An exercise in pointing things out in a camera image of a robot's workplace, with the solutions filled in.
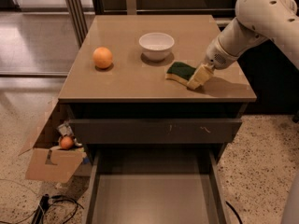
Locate grey top drawer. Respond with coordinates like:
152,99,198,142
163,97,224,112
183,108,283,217
69,119,242,145

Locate black power strip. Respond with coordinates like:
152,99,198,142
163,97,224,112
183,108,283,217
31,194,50,224

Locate open grey middle drawer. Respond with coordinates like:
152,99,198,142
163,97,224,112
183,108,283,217
82,149,231,224

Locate green and yellow sponge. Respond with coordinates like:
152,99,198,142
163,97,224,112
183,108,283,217
165,62,195,86

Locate orange fruit on cabinet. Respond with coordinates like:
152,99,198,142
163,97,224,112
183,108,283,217
93,47,113,69

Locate grey drawer cabinet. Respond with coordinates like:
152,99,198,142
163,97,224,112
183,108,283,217
57,14,258,224

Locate crumpled packet in box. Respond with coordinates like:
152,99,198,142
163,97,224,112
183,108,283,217
57,121,74,137

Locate open cardboard box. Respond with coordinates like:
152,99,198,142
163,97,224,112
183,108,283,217
20,99,92,183

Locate white ceramic bowl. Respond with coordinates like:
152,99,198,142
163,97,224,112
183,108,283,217
139,33,175,62

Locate black cable right floor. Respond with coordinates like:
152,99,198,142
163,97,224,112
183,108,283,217
225,200,244,224

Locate black cable floor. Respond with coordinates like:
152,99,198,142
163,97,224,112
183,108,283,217
225,200,244,224
0,195,85,224

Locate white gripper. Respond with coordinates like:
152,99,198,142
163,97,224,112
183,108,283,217
187,37,238,90

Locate black cable left floor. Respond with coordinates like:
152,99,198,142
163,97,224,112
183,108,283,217
0,195,85,224

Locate orange fruit in box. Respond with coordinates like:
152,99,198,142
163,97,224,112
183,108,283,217
60,136,74,149

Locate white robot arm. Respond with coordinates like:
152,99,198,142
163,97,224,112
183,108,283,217
205,0,299,224

